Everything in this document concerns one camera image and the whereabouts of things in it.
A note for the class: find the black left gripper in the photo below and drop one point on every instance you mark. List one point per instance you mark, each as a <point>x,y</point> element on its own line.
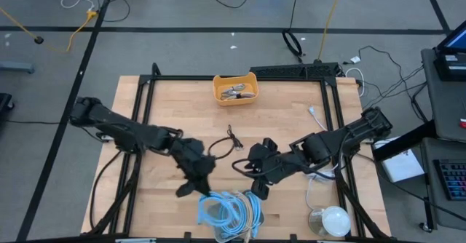
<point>193,161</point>

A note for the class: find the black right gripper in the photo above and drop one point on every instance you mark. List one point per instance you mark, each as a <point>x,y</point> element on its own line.
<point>273,164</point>

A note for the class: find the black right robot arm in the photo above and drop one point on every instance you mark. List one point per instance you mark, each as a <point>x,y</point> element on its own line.
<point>349,134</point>

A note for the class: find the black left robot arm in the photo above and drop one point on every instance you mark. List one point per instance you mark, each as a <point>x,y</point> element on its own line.
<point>123,130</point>

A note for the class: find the clear round bowl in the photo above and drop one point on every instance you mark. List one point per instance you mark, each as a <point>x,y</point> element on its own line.
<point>316,221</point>

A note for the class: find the yellow plastic bin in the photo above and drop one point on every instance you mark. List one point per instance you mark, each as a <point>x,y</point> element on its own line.
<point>218,101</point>

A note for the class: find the white round lid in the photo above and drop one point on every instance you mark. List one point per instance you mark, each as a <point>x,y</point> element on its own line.
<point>336,221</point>

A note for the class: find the black desk leg bar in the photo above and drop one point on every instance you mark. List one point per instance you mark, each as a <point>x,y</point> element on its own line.
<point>400,141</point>

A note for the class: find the white paper box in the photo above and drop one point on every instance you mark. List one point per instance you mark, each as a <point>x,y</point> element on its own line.
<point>404,166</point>

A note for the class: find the white small adapter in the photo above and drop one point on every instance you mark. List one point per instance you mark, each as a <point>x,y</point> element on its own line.
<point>355,59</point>

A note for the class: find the grey lower desk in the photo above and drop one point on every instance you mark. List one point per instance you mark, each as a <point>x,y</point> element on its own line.
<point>448,214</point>

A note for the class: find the grey desk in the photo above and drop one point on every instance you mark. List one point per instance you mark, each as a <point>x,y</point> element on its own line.
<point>446,108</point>
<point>448,214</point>

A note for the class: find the backlit black keyboard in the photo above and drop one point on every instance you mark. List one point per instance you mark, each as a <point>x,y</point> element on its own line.
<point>453,179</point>

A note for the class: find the black laptop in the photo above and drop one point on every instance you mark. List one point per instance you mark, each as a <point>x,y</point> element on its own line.
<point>451,57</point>

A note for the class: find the black round plug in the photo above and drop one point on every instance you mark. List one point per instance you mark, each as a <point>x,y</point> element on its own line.
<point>38,39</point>

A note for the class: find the grey floor foot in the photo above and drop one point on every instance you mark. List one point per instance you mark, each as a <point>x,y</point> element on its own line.
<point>16,67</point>

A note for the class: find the black aluminium table frame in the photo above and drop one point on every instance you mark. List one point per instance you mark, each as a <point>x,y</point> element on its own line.
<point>145,97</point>

